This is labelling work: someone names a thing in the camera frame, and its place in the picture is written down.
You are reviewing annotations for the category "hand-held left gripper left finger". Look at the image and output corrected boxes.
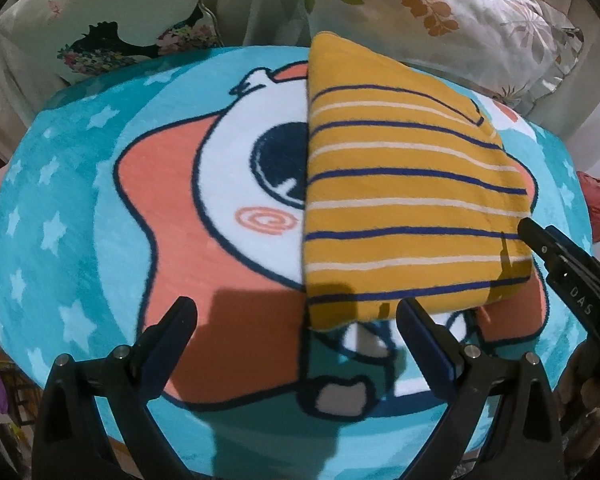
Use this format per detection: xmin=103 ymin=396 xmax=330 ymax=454
xmin=30 ymin=296 xmax=199 ymax=480

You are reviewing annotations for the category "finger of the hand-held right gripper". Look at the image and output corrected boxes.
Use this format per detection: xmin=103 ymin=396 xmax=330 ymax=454
xmin=546 ymin=226 xmax=589 ymax=262
xmin=517 ymin=217 xmax=563 ymax=266

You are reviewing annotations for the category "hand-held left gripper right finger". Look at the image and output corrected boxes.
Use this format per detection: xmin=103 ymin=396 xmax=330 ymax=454
xmin=396 ymin=297 xmax=566 ymax=480

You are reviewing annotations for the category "orange striped shirt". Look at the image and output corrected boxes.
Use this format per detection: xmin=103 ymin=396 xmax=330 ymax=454
xmin=302 ymin=31 xmax=543 ymax=333

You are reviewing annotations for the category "person's right hand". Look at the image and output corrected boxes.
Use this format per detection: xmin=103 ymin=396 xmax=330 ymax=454
xmin=557 ymin=345 xmax=600 ymax=461

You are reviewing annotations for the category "teal star cartoon blanket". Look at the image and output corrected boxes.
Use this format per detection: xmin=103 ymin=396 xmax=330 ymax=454
xmin=0 ymin=45 xmax=596 ymax=480

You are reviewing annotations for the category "white leaf print pillow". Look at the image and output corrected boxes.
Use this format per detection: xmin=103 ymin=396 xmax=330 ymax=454
xmin=290 ymin=0 xmax=586 ymax=116

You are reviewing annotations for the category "white pillow with black figure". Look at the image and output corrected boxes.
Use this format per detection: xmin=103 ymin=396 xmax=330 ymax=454
xmin=0 ymin=0 xmax=226 ymax=86

